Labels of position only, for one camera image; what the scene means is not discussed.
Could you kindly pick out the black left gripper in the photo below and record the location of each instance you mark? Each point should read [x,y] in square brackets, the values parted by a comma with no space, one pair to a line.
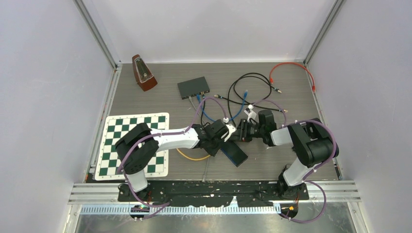
[212,151]

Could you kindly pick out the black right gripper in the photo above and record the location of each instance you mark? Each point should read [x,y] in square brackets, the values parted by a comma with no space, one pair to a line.
[241,134]

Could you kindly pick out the black blue network switch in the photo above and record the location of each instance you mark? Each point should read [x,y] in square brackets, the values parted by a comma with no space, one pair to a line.
[234,153]

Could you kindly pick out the dark grey network switch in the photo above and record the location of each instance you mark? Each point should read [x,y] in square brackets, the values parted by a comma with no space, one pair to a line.
[193,87]

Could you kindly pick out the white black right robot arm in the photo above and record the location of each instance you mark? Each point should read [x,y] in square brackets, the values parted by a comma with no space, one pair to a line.
[311,141]

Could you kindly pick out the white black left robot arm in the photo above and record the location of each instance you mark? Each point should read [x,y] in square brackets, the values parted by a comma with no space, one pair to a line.
[138,146]

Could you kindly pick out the brown wooden metronome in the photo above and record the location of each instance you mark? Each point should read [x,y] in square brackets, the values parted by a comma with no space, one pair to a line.
[143,76]

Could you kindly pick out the green white chessboard mat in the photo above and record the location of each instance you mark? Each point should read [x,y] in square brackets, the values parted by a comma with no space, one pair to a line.
[118,126]

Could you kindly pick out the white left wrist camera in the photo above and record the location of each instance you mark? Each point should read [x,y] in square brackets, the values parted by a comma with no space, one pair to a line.
[230,129]

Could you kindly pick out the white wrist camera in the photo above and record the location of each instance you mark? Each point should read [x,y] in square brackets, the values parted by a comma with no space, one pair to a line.
[251,114]
[230,129]

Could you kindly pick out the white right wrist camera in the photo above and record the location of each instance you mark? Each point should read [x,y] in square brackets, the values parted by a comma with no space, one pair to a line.
[251,114]

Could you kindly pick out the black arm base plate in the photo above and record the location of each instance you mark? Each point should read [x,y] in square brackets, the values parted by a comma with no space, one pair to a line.
[218,193]

